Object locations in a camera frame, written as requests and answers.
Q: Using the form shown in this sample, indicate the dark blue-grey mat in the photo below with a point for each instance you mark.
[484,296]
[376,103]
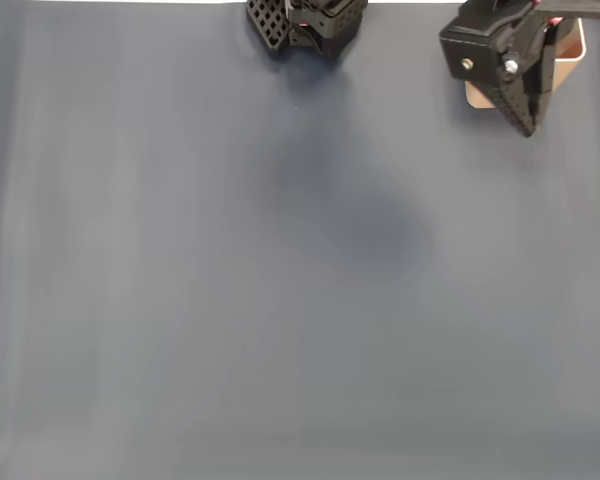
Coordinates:
[230,300]

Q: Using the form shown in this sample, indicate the beige rounded box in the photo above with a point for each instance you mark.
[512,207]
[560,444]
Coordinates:
[565,70]

